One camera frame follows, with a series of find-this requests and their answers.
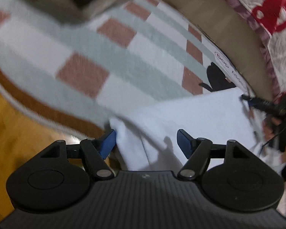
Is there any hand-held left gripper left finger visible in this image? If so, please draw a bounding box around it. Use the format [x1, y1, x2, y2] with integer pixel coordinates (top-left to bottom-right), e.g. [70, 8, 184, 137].
[42, 129, 116, 180]

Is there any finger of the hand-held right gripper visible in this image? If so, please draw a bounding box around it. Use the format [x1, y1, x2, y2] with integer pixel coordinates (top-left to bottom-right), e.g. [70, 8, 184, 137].
[241, 94, 280, 112]

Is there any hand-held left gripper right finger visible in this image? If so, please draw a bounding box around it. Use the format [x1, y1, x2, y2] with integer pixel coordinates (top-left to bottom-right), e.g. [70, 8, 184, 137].
[177, 129, 253, 180]

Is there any white t-shirt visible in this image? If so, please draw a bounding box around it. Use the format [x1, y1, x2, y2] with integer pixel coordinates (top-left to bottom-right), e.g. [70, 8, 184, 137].
[108, 87, 284, 172]

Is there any person's right hand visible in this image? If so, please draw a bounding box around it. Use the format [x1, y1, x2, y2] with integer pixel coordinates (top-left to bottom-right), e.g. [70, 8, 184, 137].
[263, 117, 277, 141]

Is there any white quilted bedspread red print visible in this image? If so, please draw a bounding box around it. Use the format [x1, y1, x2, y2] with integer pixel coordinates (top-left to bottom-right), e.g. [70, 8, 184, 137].
[204, 0, 286, 105]

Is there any beige bed base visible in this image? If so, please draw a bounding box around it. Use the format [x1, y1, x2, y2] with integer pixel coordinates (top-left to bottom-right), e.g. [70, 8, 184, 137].
[149, 0, 280, 101]

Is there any checkered rug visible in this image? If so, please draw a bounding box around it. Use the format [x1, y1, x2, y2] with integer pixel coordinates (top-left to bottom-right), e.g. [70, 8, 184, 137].
[0, 0, 251, 136]

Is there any cream folded garment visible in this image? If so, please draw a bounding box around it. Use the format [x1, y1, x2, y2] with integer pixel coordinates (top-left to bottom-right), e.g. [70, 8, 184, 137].
[5, 0, 155, 27]

